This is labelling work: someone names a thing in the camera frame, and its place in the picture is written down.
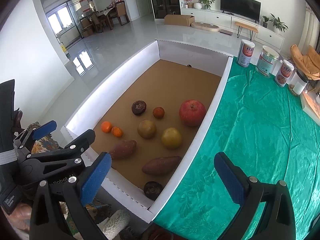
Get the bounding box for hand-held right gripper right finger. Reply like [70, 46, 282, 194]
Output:
[214, 151, 297, 240]

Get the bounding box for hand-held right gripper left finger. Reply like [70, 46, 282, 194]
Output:
[29, 152, 112, 240]

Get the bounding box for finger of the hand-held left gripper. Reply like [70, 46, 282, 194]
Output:
[14, 120, 57, 155]
[26, 129, 96, 161]

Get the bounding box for small sweet potato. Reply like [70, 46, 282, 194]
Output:
[109, 140, 137, 160]

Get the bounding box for dark wrinkled passion fruit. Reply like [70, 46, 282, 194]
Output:
[143, 181, 163, 201]
[131, 100, 147, 116]

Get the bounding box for large sweet potato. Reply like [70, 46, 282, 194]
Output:
[141, 156, 182, 176]

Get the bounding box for round brown-green pear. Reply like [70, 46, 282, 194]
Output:
[137, 119, 157, 139]

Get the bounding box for round yellow-green pear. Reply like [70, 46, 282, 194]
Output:
[161, 127, 183, 149]

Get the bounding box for red apple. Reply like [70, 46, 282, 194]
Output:
[179, 99, 207, 127]

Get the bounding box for white cardboard box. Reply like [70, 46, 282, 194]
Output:
[61, 39, 234, 223]

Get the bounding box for person's left hand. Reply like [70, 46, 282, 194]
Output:
[10, 202, 33, 233]

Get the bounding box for white fluffy cloth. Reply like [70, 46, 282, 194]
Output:
[96, 209, 131, 240]

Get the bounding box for green tablecloth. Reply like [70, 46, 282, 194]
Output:
[152, 55, 320, 240]

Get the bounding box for white flat box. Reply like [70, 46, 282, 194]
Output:
[299, 90, 320, 125]

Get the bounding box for clear jar black lid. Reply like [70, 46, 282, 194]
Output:
[287, 70, 309, 97]

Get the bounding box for red label can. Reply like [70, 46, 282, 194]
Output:
[274, 59, 295, 87]

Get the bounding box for wooden dining chair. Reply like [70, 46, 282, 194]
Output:
[89, 11, 109, 33]
[109, 1, 130, 27]

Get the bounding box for clear teal label tin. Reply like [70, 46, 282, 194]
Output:
[256, 45, 280, 78]

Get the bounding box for white and red can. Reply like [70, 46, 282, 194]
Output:
[237, 39, 255, 67]

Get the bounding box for wooden dining table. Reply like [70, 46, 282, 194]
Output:
[96, 6, 118, 28]

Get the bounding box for orange lounge chair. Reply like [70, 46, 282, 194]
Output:
[290, 44, 320, 80]

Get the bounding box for small wooden bench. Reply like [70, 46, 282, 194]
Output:
[234, 21, 259, 42]

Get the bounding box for oval wooden tray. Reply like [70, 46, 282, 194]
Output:
[190, 22, 220, 33]

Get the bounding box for brown cardboard box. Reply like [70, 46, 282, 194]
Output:
[164, 14, 195, 27]

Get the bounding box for large green potted plant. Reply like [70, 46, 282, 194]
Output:
[269, 13, 288, 33]

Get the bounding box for white television cabinet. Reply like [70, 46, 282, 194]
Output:
[180, 7, 285, 53]

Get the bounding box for covered tower air conditioner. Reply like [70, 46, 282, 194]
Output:
[299, 4, 320, 55]

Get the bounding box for black television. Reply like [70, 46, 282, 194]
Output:
[220, 0, 262, 22]

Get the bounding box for leafy green potted plant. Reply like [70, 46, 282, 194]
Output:
[198, 0, 215, 10]

